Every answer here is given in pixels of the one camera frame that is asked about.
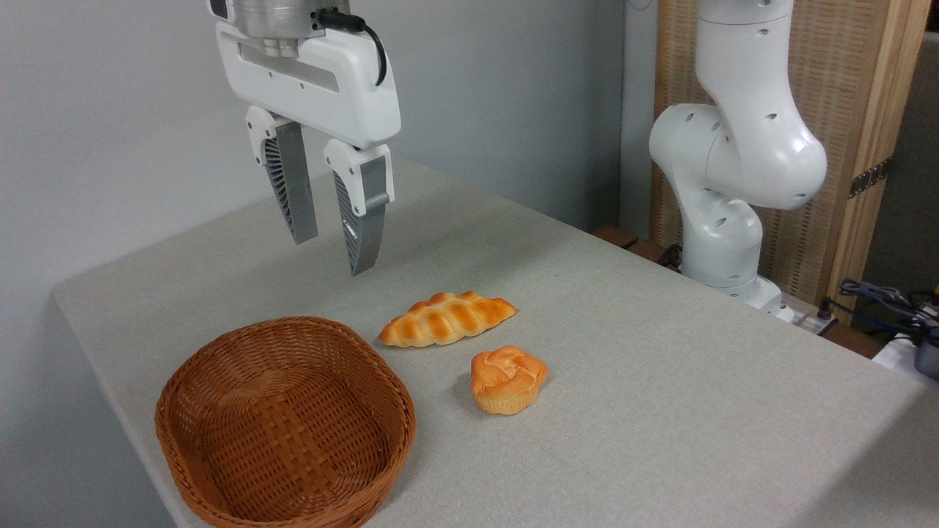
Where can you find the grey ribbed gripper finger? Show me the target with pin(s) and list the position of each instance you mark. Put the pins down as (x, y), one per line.
(365, 227)
(297, 198)

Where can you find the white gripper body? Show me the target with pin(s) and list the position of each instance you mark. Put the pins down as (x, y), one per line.
(345, 95)

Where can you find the round orange bread roll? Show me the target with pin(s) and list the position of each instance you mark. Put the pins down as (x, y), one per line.
(508, 381)

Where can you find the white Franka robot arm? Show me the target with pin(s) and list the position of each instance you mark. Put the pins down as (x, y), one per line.
(741, 147)

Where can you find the long braided bread loaf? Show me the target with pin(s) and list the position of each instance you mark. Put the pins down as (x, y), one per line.
(447, 319)

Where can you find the brown wicker basket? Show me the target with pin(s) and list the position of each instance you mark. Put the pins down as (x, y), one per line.
(220, 396)

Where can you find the brown wooden block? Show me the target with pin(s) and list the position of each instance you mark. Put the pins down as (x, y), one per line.
(615, 236)

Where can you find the wooden woven folding screen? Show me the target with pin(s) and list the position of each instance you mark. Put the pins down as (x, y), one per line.
(843, 81)

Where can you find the black metal screen hinge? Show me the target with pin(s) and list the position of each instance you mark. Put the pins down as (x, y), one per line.
(871, 176)

